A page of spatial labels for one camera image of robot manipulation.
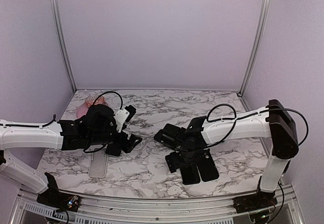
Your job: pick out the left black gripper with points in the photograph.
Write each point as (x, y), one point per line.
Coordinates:
(129, 144)

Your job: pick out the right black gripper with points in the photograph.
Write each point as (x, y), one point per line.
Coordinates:
(174, 163)

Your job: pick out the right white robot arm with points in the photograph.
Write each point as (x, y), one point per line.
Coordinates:
(272, 121)

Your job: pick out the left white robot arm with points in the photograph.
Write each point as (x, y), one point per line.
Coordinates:
(17, 135)

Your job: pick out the clear magsafe phone case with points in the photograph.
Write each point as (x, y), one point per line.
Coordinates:
(138, 147)

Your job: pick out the phone with white edge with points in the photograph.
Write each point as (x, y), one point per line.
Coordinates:
(113, 150)

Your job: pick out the black phone upper centre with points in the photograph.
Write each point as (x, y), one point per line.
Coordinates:
(160, 137)

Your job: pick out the black phone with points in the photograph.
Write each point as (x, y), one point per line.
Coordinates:
(190, 175)
(160, 137)

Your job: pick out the black phone lower centre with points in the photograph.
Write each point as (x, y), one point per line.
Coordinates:
(190, 175)

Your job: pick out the grey silicone phone case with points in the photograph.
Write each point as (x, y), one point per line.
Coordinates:
(98, 165)

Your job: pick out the patterned red bowl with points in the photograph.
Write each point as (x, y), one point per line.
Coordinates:
(94, 100)

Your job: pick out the pink plate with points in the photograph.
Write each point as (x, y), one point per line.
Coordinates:
(83, 109)

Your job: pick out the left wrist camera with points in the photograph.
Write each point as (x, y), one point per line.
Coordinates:
(123, 116)

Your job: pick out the black cased phone dual camera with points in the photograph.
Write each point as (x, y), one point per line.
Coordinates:
(206, 167)

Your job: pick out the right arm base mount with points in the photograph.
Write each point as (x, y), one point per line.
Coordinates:
(256, 201)

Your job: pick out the front aluminium rail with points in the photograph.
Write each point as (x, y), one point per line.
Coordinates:
(104, 209)

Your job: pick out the right aluminium frame post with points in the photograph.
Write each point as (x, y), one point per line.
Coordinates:
(255, 47)

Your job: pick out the aluminium frame post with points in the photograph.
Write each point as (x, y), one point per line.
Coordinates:
(62, 44)
(255, 47)

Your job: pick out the left aluminium frame post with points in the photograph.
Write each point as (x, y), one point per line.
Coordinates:
(62, 44)

